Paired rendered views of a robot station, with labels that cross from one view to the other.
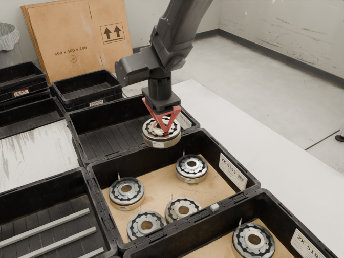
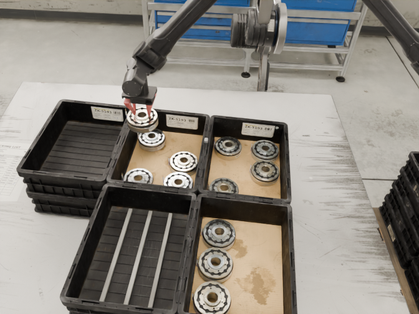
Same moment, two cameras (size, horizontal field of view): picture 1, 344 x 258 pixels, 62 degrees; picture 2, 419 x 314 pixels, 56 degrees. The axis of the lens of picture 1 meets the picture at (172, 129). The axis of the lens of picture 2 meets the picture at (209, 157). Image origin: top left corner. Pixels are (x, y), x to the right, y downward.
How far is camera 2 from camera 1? 0.88 m
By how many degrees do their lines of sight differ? 44
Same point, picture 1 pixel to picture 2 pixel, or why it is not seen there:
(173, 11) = (174, 32)
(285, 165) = (178, 104)
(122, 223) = not seen: hidden behind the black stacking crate
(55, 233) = (131, 236)
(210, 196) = (181, 146)
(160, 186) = (148, 163)
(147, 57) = (142, 67)
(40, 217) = (106, 240)
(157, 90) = (144, 88)
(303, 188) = (202, 111)
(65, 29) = not seen: outside the picture
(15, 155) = not seen: outside the picture
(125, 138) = (75, 158)
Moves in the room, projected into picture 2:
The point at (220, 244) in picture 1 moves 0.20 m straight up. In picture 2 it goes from (215, 161) to (219, 121)
